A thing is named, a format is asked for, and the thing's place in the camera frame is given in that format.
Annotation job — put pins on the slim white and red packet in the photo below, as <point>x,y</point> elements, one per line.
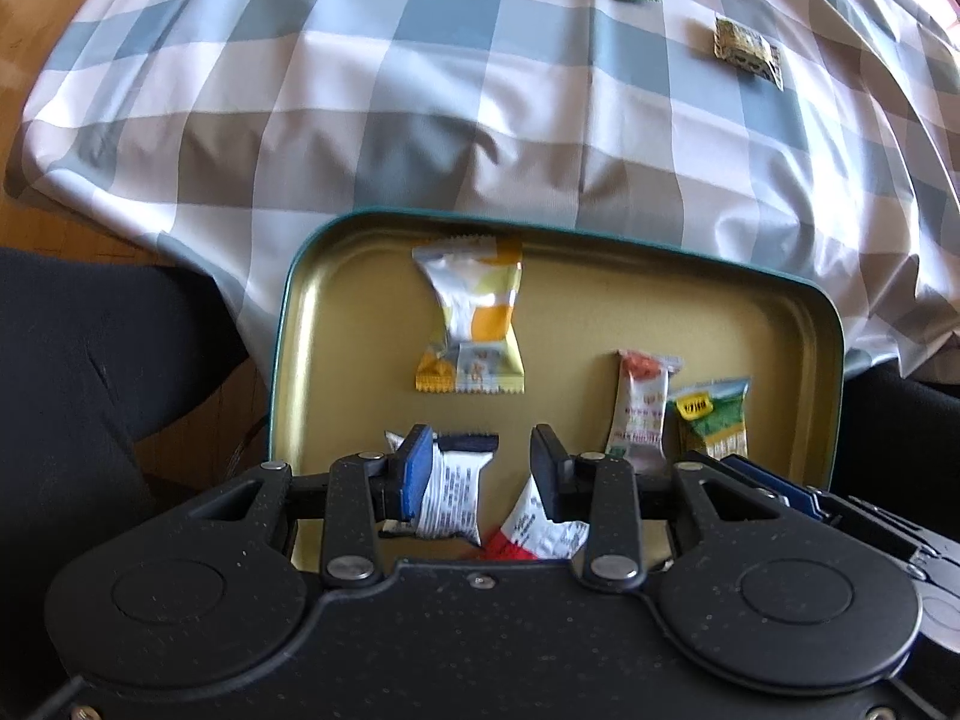
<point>641,405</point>

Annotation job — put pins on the brown patterned snack packet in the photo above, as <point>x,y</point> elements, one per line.
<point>742,49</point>

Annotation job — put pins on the person's right leg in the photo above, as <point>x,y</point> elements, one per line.
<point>900,420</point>

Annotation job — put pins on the checked tablecloth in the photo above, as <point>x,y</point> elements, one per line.
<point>375,90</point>

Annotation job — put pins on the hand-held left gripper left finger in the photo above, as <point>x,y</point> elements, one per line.
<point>416,476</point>

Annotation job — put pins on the person's leg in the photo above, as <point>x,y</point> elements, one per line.
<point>900,420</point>
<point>75,390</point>

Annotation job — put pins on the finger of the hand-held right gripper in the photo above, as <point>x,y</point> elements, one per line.
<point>754,469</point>
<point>801,501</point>

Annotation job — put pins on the green packet with yellow label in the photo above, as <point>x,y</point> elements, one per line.
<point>712,424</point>

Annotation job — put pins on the black and white snack packet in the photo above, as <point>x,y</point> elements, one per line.
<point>454,491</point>

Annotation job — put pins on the red and white snack packet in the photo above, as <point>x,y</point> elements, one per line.
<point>540,532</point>

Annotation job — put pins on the green tin with gold inside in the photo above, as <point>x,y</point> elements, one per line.
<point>570,315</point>

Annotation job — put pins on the person's left leg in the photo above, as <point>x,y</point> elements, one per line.
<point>75,390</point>

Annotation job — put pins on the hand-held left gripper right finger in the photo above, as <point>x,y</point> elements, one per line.
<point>547,472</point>

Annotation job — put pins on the yellow and white snack packet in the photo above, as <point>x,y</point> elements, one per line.
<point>469,315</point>

